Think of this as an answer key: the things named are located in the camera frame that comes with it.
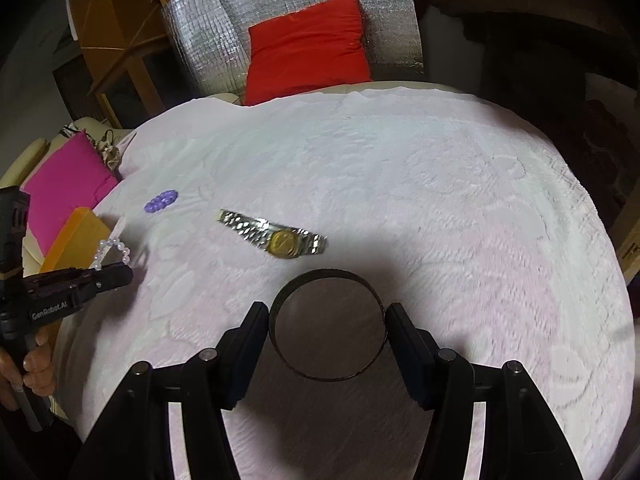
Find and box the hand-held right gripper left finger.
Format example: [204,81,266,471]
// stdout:
[75,301,271,480]

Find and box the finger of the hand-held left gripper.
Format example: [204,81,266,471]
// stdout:
[29,263,135,298]

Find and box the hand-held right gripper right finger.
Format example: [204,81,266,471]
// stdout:
[384,302,586,480]

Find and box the white pearl bracelet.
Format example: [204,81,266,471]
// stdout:
[90,237,132,268]

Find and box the orange box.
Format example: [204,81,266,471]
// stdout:
[39,207,113,273]

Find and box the dark metal bangle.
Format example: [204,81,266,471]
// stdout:
[268,269,390,380]

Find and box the person's left hand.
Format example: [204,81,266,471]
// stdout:
[0,330,57,411]

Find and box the pink cushion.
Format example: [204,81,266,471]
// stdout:
[22,131,121,256]

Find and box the gold and silver watch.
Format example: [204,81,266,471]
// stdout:
[216,208,328,261]

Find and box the white blanket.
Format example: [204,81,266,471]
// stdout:
[47,81,633,480]

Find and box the wooden side table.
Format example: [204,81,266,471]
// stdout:
[80,0,201,128]

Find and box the wooden shelf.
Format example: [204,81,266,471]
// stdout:
[617,220,640,281]

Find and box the silver insulation panel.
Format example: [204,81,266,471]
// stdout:
[160,0,423,98]

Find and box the orange wooden panel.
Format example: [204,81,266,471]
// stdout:
[65,0,173,51]

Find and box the red cushion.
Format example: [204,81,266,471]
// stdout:
[242,0,373,107]

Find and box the purple bead bracelet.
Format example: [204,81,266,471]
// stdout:
[144,189,178,212]

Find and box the small tangled cord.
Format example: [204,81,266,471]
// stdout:
[97,130,123,168]

